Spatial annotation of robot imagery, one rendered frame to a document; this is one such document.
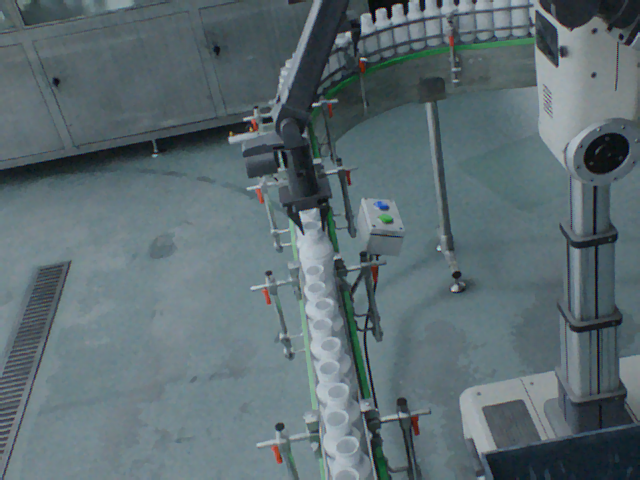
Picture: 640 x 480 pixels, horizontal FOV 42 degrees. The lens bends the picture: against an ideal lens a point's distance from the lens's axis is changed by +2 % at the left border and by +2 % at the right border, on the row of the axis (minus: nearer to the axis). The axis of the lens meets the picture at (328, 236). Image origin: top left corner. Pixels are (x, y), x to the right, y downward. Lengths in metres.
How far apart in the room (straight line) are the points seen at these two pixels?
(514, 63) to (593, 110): 1.27
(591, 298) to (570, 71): 0.64
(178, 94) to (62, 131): 0.71
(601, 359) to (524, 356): 0.87
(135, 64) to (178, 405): 2.26
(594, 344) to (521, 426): 0.41
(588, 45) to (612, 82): 0.10
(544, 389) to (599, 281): 0.59
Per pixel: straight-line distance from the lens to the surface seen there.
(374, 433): 1.41
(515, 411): 2.53
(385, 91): 3.00
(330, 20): 1.43
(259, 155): 1.52
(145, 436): 3.13
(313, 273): 1.63
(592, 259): 2.05
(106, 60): 4.81
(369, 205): 1.87
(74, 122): 4.98
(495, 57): 3.03
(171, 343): 3.49
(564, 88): 1.76
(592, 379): 2.28
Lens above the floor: 2.08
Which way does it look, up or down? 32 degrees down
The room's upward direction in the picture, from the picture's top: 12 degrees counter-clockwise
